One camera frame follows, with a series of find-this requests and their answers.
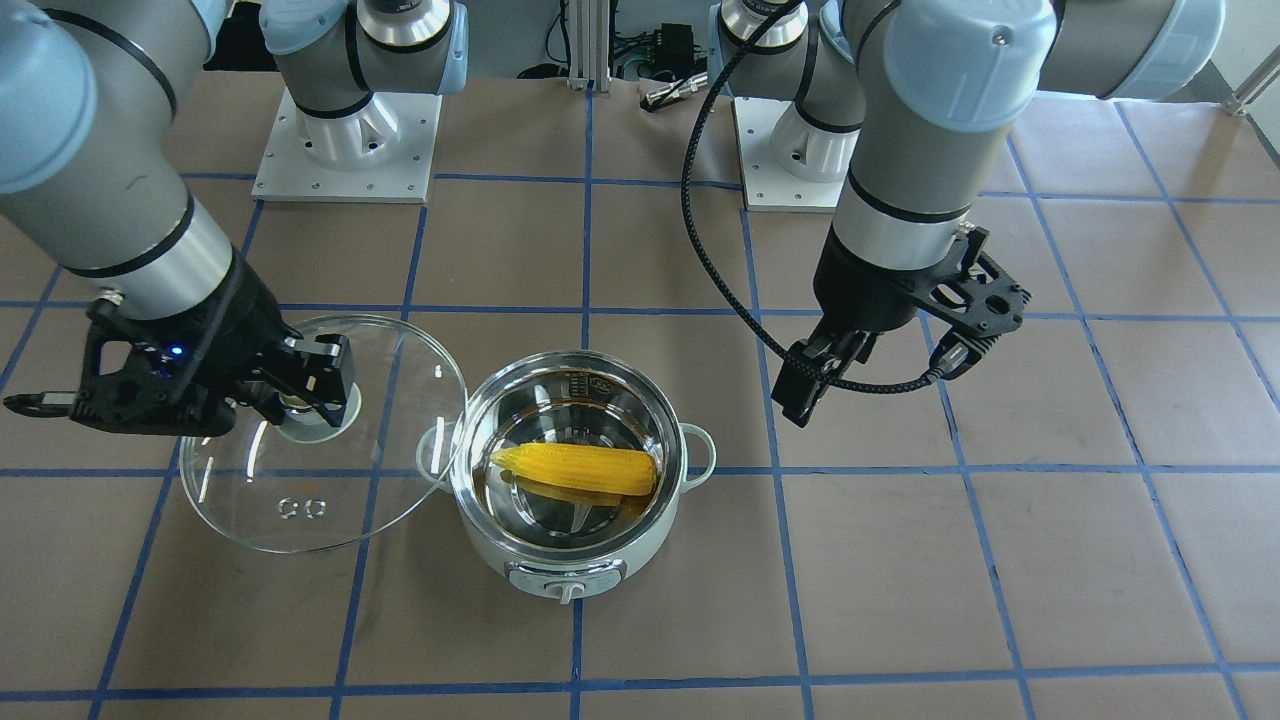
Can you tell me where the glass pot lid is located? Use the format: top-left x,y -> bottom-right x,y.
178,314 -> 466,553

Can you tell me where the yellow corn cob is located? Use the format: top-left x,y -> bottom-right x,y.
490,443 -> 658,498

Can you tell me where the white electric cooking pot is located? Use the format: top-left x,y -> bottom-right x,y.
444,350 -> 718,603

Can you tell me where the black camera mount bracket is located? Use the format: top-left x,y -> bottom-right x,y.
914,222 -> 1030,356

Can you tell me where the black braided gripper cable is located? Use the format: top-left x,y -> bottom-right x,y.
681,0 -> 973,395

